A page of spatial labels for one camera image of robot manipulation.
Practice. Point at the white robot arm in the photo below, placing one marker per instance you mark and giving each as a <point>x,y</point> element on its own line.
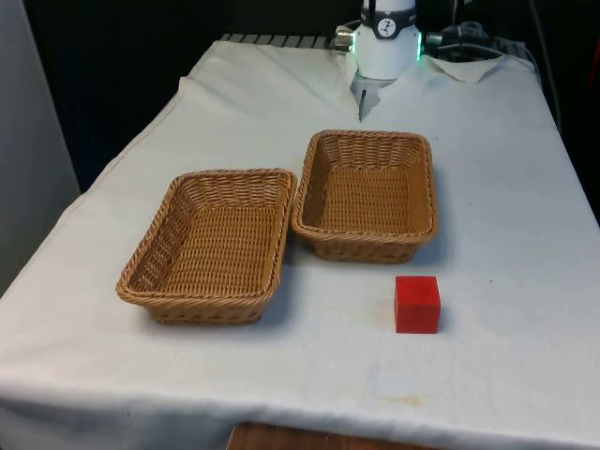
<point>384,51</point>

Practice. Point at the pale grey panel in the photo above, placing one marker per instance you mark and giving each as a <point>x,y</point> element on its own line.
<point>33,140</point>

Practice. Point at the brown wicker basket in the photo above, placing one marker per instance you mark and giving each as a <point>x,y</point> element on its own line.
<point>370,201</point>
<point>220,244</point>

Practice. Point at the red cube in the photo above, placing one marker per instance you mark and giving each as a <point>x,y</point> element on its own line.
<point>417,307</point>

